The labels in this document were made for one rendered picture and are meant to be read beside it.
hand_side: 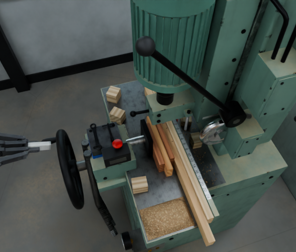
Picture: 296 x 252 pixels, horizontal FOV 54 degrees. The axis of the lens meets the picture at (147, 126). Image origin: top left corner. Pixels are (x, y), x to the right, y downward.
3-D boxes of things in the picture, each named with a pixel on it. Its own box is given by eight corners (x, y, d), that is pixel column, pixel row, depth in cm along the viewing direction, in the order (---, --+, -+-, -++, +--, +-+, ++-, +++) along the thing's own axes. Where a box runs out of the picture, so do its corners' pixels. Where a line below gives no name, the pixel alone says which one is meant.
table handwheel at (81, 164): (72, 227, 92) (75, 192, 120) (133, 208, 95) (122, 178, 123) (46, 140, 86) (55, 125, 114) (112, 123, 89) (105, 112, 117)
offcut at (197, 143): (192, 149, 109) (194, 143, 105) (189, 139, 111) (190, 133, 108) (201, 147, 109) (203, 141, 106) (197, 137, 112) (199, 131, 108)
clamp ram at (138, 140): (123, 139, 99) (121, 124, 92) (144, 133, 100) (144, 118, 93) (130, 161, 94) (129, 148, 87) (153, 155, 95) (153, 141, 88)
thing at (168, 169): (146, 124, 103) (146, 116, 99) (151, 123, 103) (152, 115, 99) (166, 177, 92) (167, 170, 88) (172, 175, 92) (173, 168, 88)
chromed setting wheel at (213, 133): (195, 143, 92) (201, 120, 82) (230, 133, 94) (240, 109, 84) (198, 150, 90) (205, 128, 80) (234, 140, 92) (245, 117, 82)
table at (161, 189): (78, 103, 116) (75, 93, 111) (151, 86, 121) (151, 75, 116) (114, 260, 84) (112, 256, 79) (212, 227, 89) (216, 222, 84)
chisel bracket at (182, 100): (145, 111, 96) (145, 95, 89) (185, 101, 98) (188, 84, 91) (152, 129, 92) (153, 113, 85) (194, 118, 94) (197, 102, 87)
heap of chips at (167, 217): (138, 210, 86) (138, 205, 83) (183, 196, 88) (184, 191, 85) (148, 240, 81) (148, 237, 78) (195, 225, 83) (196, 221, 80)
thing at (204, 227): (144, 93, 111) (144, 86, 108) (149, 92, 111) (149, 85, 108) (206, 246, 80) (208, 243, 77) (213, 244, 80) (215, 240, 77)
